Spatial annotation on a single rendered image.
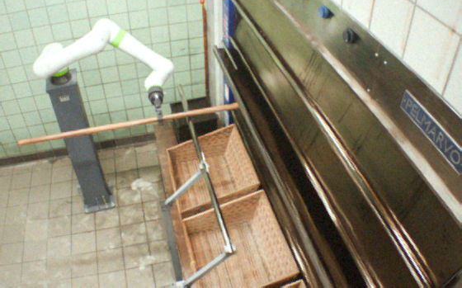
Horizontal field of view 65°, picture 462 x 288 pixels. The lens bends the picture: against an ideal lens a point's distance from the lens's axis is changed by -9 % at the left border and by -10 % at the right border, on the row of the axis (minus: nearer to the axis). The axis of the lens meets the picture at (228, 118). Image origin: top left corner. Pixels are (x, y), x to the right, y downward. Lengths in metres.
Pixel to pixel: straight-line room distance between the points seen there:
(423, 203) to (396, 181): 0.11
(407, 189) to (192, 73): 2.71
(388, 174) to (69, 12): 2.63
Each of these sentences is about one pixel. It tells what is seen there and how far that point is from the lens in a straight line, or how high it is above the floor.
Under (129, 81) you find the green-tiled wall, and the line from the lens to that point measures 3.48.
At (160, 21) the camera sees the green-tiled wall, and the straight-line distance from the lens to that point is 3.25.
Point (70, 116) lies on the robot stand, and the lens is 2.79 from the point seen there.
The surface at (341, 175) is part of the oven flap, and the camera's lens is 1.40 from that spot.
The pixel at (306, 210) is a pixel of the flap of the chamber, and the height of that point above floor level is 1.40.
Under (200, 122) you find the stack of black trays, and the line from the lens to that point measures 2.75.
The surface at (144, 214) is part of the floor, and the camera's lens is 3.29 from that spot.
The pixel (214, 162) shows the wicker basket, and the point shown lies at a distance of 2.78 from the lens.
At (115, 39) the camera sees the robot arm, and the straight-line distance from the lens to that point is 2.36.
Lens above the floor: 2.55
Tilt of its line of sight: 39 degrees down
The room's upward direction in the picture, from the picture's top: straight up
